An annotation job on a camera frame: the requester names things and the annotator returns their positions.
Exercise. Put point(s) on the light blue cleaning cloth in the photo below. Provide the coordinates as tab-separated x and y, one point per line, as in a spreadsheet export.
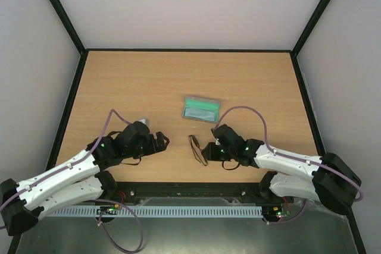
199	114

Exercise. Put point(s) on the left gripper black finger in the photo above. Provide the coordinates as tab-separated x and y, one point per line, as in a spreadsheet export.
162	140
158	146

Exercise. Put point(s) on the grey glasses case green lining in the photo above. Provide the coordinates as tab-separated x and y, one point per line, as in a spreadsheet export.
202	103

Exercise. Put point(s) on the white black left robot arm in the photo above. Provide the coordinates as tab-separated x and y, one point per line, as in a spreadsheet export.
83	177

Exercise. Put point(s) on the black enclosure frame post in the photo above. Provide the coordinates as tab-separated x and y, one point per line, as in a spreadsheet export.
64	18

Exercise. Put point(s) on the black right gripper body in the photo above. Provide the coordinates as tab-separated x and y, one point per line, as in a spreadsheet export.
206	151

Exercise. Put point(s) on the black front mounting rail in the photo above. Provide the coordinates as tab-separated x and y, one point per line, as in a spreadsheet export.
190	190

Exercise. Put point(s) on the light blue slotted cable duct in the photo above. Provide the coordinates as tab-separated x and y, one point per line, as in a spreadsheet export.
145	211

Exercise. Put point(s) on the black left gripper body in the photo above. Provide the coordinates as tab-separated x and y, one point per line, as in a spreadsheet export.
141	150

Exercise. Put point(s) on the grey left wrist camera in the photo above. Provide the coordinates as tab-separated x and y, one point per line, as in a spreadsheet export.
145	121

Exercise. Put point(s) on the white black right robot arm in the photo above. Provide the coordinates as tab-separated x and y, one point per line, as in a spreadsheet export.
324	179

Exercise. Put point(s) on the black right frame post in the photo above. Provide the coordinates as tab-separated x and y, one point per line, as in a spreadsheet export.
308	29

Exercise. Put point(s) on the black sunglasses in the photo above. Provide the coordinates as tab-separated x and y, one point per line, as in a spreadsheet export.
196	150

